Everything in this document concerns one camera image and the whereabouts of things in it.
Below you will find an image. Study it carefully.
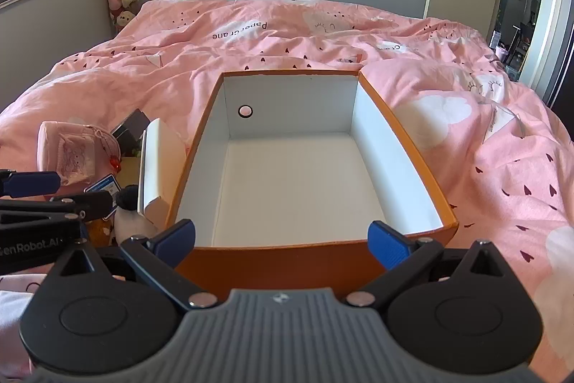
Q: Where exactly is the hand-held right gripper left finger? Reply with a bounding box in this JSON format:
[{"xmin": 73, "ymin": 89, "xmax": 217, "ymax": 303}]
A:
[{"xmin": 45, "ymin": 219, "xmax": 220, "ymax": 312}]

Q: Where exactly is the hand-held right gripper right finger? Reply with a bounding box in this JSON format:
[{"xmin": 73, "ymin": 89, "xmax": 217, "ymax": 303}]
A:
[{"xmin": 344, "ymin": 220, "xmax": 517, "ymax": 308}]

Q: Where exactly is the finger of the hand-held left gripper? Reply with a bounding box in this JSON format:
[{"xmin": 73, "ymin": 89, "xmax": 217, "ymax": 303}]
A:
[
  {"xmin": 0, "ymin": 191, "xmax": 114, "ymax": 225},
  {"xmin": 0, "ymin": 170, "xmax": 62, "ymax": 199}
]

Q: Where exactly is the blue tag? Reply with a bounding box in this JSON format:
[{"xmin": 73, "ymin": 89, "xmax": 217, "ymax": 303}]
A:
[{"xmin": 84, "ymin": 173, "xmax": 120, "ymax": 199}]

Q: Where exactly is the panda popcorn plush toy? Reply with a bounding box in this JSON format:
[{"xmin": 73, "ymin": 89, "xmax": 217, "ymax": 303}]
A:
[{"xmin": 114, "ymin": 185, "xmax": 159, "ymax": 241}]

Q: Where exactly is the pink padded pouch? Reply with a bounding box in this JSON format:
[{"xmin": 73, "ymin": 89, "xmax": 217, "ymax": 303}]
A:
[{"xmin": 37, "ymin": 120, "xmax": 122, "ymax": 188}]

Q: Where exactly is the white box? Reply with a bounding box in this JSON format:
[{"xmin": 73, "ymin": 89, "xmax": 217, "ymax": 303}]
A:
[{"xmin": 137, "ymin": 117, "xmax": 188, "ymax": 225}]

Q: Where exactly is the dark grey box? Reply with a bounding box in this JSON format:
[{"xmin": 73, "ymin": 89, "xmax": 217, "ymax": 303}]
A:
[{"xmin": 111, "ymin": 108, "xmax": 152, "ymax": 147}]

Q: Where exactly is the orange cardboard box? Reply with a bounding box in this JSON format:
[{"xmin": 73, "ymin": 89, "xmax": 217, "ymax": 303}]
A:
[{"xmin": 165, "ymin": 69, "xmax": 460, "ymax": 302}]

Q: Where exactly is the pink printed blanket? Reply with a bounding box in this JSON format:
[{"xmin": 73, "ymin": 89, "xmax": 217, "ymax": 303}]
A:
[{"xmin": 0, "ymin": 0, "xmax": 574, "ymax": 383}]

